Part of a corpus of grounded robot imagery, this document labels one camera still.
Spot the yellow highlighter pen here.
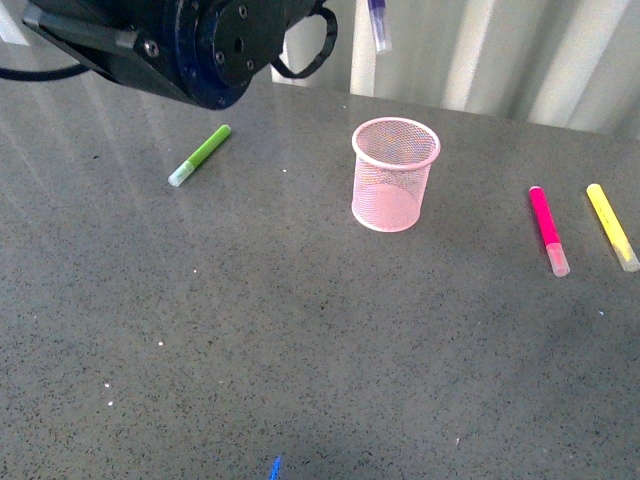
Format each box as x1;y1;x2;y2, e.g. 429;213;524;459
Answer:
586;183;639;273

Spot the pink mesh cup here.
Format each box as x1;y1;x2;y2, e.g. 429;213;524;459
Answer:
351;117;441;233

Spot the green highlighter pen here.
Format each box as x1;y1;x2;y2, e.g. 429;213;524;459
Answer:
168;124;232;187

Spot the purple highlighter pen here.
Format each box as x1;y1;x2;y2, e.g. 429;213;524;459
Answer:
367;0;392;54

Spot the pink highlighter pen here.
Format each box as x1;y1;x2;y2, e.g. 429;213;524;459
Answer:
529;186;570;278

